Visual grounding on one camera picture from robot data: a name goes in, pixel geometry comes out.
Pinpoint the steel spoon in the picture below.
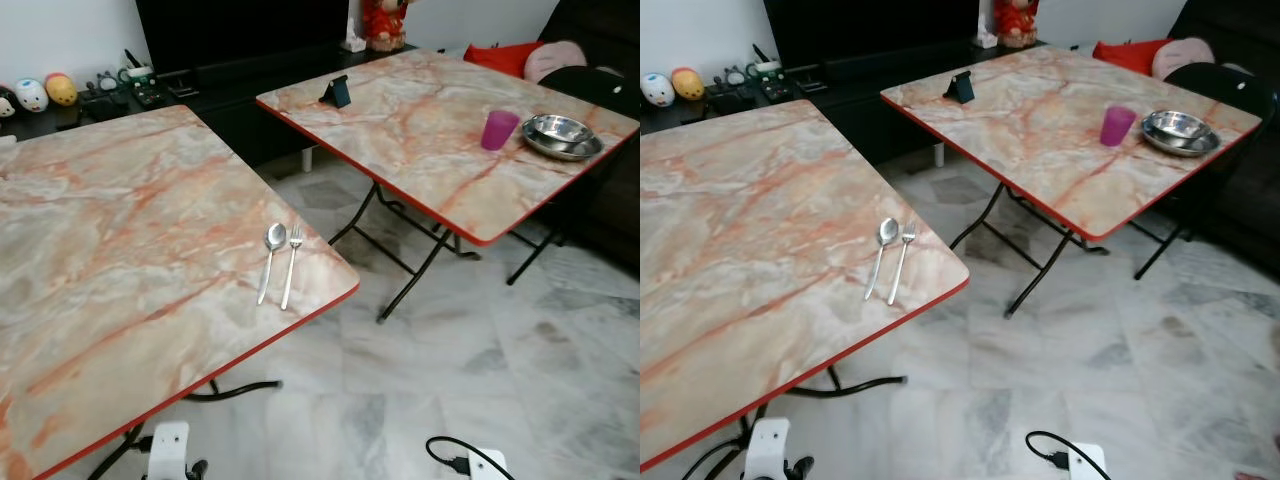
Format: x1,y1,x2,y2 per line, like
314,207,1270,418
257,223,288,306
865,217,900,301

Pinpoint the steel fork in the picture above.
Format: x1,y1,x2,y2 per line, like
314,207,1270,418
887,221,917,307
281,226,304,311

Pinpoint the marble folding table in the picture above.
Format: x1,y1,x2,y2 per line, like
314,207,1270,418
880,45,1263,319
255,48,641,323
0,104,361,480
640,98,971,473

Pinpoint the steel deep plate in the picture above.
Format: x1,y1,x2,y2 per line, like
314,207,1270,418
1142,118,1223,158
521,122,605,162

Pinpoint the steel bowl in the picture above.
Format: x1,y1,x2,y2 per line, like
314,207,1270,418
523,113,593,149
1144,109,1211,145

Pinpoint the black plastic chair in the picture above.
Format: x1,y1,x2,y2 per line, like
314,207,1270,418
1133,62,1280,281
505,65,641,286

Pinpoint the black television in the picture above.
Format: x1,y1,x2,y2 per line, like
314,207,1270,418
762,0,981,63
135,0,351,76

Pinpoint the pink plastic cup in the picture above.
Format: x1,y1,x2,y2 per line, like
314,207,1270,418
1100,104,1139,148
480,110,522,152

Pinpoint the pink cat face pillow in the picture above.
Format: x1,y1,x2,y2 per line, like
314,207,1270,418
1152,36,1216,81
524,40,589,85

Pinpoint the red laughing buddha figurine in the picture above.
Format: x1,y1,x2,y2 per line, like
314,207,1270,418
992,0,1041,49
360,0,413,51

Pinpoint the red cushion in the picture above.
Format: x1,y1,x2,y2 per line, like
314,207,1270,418
1092,38,1171,76
463,42,546,79

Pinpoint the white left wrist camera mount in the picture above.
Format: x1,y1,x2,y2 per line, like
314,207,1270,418
745,418,791,480
147,421,191,480

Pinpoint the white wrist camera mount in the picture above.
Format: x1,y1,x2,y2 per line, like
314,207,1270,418
1068,443,1109,480
745,418,791,480
468,448,509,480
147,421,191,480

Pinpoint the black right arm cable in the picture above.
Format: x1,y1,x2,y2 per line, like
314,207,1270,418
1025,430,1111,480
425,435,516,480

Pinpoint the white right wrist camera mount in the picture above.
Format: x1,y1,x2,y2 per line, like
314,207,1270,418
468,448,509,480
1068,443,1109,480

